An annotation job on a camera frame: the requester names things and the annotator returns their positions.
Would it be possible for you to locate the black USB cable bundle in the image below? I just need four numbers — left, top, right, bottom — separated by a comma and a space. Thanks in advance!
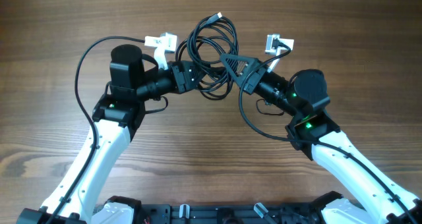
174, 12, 240, 101

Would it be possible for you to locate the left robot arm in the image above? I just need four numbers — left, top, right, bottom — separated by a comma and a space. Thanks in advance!
17, 44, 205, 223

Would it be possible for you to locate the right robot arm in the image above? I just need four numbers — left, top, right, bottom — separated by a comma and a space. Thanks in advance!
220, 54, 421, 223

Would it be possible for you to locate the right camera black cable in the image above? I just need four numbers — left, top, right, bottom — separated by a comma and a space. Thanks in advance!
237, 41, 422, 224

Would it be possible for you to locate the camera black cable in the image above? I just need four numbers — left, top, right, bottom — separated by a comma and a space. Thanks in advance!
44, 36, 146, 224
237, 41, 422, 224

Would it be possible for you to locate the black base frame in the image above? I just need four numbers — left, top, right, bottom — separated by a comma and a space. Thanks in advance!
94, 196, 363, 224

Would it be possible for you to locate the left camera black cable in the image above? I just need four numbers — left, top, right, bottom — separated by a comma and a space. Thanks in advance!
44, 36, 146, 224

